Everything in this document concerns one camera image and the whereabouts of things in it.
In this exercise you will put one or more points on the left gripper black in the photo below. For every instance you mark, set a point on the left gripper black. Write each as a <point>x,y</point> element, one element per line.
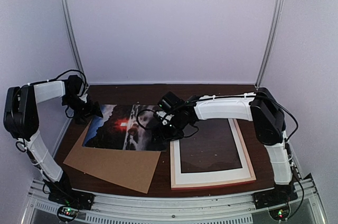
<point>89,111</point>

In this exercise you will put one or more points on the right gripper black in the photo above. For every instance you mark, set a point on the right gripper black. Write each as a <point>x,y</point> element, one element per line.
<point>165,135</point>

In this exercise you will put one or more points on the dalmatian dog photo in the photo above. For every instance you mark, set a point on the dalmatian dog photo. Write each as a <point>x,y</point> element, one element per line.
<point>124,127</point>

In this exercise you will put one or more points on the clear acrylic sheet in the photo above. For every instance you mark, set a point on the clear acrylic sheet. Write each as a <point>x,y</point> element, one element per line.
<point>210,149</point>

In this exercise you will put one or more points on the pink wooden picture frame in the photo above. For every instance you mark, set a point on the pink wooden picture frame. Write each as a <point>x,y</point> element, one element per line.
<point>251,168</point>

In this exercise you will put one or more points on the white mat board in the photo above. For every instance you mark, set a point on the white mat board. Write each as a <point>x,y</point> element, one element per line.
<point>177,160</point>

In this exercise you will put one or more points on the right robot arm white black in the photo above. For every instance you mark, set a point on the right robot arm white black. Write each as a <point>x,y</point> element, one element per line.
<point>260,107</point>

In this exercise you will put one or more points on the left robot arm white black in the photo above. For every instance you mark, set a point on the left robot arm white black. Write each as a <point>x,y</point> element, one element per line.
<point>21,118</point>

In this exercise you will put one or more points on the brown backing board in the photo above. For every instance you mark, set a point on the brown backing board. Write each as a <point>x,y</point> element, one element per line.
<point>130,169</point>

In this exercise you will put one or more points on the left circuit board with leds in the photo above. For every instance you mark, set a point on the left circuit board with leds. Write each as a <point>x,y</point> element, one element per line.
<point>67,214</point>

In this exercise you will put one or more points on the circuit board with leds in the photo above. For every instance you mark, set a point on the circuit board with leds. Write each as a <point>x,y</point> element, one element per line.
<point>67,214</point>
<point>279,214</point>

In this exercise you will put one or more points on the right circuit board with leds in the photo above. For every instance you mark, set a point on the right circuit board with leds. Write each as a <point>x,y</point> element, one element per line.
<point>279,214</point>

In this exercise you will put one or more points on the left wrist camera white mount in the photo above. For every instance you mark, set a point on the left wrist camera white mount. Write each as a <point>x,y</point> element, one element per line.
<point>83,97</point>

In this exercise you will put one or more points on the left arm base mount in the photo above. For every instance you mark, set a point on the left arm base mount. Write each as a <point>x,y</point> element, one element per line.
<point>62,192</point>

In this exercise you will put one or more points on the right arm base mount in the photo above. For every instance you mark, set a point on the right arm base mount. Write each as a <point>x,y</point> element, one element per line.
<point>280,194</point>

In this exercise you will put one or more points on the left aluminium corner post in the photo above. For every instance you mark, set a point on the left aluminium corner post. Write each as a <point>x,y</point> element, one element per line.
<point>72,39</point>

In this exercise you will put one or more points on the aluminium corner post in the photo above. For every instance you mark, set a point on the aluminium corner post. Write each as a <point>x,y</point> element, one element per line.
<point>278,8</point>
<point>72,39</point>

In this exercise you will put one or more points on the right aluminium corner post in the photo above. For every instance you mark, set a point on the right aluminium corner post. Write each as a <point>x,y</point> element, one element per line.
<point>278,8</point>

